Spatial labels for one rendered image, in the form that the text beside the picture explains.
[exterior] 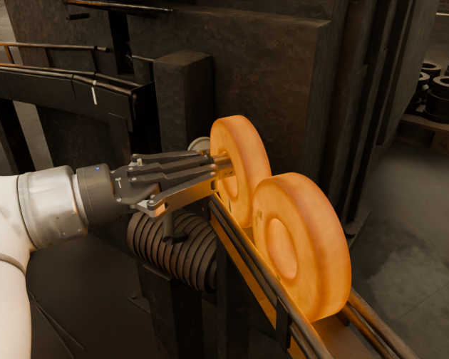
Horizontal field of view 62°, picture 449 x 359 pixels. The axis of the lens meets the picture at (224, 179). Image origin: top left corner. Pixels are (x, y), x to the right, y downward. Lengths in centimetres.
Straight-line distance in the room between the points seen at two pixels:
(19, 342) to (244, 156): 29
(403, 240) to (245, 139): 123
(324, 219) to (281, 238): 11
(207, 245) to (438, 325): 89
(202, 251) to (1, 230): 35
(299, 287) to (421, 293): 108
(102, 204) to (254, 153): 19
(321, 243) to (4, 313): 28
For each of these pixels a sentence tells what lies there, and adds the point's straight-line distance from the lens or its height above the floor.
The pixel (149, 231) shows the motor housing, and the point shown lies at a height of 51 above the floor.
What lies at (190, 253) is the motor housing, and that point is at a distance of 69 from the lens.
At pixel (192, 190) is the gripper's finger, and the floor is 74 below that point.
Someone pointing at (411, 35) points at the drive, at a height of 70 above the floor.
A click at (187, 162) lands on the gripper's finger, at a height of 75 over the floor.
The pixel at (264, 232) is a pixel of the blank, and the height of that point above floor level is 71.
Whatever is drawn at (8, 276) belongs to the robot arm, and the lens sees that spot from 42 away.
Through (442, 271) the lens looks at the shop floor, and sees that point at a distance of 155.
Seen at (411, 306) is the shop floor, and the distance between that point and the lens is 139.
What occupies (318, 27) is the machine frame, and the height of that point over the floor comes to 87.
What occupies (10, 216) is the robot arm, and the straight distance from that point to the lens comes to 45.
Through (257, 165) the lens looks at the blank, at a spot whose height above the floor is 77.
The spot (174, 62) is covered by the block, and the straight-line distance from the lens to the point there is 72.
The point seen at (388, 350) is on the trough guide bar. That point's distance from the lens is 39.
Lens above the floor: 100
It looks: 34 degrees down
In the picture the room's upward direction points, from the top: straight up
